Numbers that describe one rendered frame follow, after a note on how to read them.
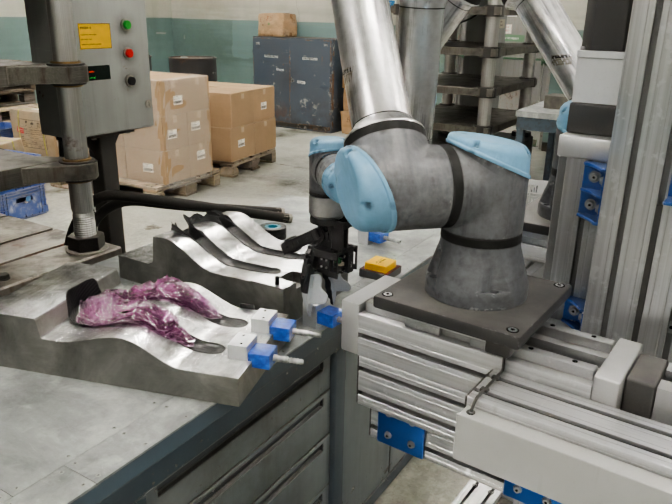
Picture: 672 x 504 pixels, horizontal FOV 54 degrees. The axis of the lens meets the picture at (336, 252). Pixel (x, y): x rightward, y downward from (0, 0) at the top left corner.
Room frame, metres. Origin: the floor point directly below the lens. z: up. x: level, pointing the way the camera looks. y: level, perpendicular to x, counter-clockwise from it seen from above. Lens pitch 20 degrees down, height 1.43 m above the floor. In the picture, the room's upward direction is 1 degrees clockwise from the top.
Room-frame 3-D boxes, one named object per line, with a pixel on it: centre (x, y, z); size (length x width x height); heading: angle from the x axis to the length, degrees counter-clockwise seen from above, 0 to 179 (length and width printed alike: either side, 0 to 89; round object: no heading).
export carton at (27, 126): (6.20, 2.68, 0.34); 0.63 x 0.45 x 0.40; 59
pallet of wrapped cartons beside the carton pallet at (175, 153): (5.53, 1.72, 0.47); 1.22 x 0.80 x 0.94; 63
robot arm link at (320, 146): (1.26, 0.02, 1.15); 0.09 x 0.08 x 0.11; 14
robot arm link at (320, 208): (1.27, 0.02, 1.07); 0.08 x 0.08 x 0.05
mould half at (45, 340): (1.15, 0.37, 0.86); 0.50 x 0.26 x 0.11; 75
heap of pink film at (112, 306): (1.15, 0.36, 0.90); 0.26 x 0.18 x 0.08; 75
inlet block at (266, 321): (1.14, 0.09, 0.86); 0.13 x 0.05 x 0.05; 75
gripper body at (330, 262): (1.26, 0.01, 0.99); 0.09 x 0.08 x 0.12; 54
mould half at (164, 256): (1.49, 0.25, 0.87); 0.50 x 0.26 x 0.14; 58
